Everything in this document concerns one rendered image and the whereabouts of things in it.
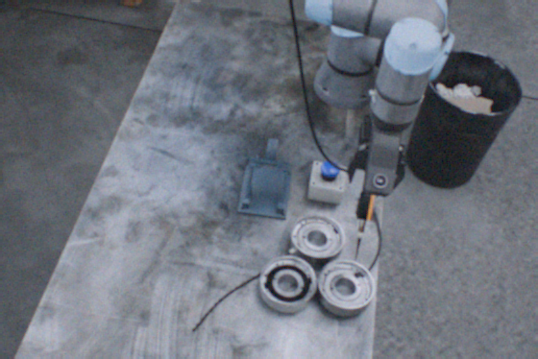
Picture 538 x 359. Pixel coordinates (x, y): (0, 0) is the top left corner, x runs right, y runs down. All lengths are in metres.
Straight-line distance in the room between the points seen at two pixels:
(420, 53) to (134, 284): 0.66
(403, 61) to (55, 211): 1.67
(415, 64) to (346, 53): 0.57
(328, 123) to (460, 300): 0.98
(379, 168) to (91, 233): 0.59
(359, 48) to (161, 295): 0.69
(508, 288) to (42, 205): 1.63
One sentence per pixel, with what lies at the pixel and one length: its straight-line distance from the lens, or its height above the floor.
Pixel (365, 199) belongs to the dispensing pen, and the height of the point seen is 0.98.
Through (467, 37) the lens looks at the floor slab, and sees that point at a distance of 3.38.
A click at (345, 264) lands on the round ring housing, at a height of 0.83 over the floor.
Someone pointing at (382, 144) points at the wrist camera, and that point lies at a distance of 1.07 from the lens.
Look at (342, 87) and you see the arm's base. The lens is 1.58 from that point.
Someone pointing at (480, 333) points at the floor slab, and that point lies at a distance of 2.30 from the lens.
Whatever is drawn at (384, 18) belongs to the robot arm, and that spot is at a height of 1.28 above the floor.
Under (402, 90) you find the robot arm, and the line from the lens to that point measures 1.00.
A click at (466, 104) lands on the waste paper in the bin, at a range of 2.45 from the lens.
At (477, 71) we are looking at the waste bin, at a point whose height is 0.36.
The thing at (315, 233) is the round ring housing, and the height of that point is 0.82.
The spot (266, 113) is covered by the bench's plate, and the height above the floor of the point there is 0.80.
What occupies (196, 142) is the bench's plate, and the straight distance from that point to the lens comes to 1.48.
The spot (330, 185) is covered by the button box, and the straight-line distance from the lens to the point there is 1.37.
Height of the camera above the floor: 1.88
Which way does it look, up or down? 49 degrees down
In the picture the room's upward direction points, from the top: 8 degrees clockwise
